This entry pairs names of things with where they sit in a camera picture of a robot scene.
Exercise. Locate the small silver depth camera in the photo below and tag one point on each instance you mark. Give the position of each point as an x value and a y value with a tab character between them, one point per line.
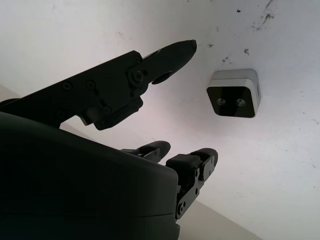
232	100

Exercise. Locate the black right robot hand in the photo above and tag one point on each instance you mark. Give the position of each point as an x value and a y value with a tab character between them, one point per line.
75	180

